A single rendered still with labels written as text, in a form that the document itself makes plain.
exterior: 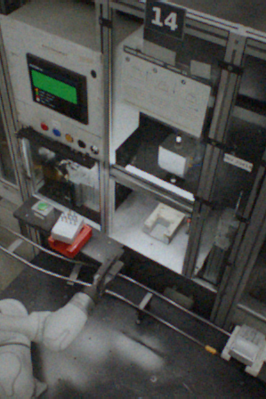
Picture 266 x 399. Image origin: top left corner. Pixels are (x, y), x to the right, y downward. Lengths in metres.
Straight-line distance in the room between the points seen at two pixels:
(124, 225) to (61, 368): 0.68
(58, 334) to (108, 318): 0.60
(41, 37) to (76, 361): 1.29
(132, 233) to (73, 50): 0.93
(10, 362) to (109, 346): 0.48
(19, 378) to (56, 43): 1.17
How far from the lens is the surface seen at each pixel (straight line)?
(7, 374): 1.87
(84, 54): 1.60
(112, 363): 2.13
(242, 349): 1.95
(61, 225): 2.09
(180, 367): 2.14
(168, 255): 2.13
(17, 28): 1.76
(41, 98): 1.82
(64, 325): 1.66
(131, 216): 2.25
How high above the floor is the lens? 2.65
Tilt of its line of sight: 49 degrees down
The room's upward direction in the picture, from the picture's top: 3 degrees clockwise
